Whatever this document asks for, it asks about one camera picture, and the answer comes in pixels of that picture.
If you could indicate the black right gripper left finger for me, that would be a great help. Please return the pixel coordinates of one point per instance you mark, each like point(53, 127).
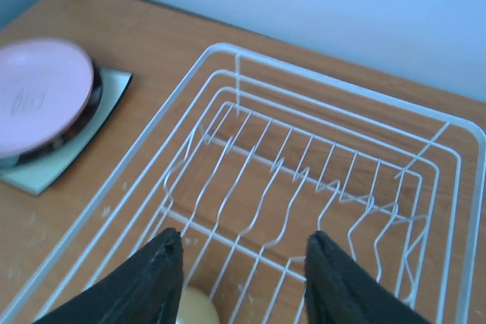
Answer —
point(146, 288)

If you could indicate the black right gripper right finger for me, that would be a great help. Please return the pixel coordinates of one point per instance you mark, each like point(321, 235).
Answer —
point(338, 290)

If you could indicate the yellow mug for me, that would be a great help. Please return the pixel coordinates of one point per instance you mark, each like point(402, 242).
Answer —
point(195, 307)

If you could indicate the pink plate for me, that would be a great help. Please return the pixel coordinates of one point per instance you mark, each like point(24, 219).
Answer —
point(45, 85)

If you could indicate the square grey black-edged plate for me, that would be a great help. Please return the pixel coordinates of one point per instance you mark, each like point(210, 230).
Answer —
point(36, 176)

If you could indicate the dark round plate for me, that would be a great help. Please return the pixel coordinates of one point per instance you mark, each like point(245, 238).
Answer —
point(78, 125)

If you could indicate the white wire dish rack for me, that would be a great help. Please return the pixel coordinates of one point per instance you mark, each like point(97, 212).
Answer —
point(246, 156)

